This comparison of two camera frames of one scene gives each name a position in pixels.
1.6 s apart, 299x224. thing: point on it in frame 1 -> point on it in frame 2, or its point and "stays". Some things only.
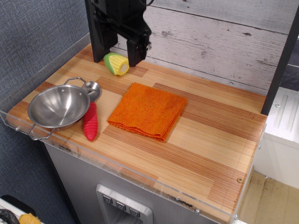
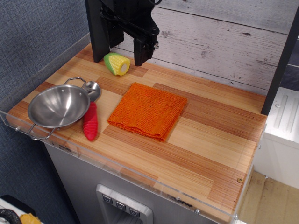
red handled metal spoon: x=90 y=121 stays
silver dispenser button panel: x=117 y=208 stays
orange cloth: x=147 y=109 stays
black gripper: x=126 y=17 -> x=133 y=17
